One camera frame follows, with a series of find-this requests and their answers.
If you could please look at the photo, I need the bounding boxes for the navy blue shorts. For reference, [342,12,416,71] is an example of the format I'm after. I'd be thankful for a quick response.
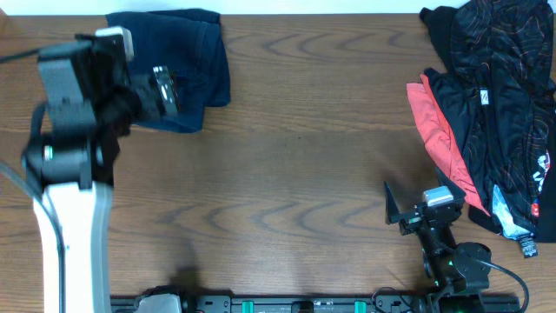
[105,10,231,133]

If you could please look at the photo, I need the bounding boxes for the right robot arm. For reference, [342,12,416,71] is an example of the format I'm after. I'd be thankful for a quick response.
[384,183,492,312]

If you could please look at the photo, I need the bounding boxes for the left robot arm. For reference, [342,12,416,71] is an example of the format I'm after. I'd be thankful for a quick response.
[22,27,180,312]

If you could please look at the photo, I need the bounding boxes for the red orange garment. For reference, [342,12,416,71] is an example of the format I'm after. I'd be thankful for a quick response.
[406,74,491,216]

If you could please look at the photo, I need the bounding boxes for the folded dark navy garment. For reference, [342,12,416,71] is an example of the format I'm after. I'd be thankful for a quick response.
[174,9,221,24]

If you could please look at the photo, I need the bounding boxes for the black patterned garment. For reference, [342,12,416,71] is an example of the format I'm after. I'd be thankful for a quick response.
[420,0,555,258]

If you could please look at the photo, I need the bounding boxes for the right black cable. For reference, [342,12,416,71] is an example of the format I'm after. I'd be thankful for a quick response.
[473,256,531,313]

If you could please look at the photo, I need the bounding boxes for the black cable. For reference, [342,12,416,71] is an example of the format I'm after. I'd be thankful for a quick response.
[0,47,67,313]
[473,256,531,313]

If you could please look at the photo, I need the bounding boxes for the left black cable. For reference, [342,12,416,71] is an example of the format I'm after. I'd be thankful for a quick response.
[0,47,67,313]

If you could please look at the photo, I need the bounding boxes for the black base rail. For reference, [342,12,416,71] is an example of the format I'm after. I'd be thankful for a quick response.
[110,286,520,313]

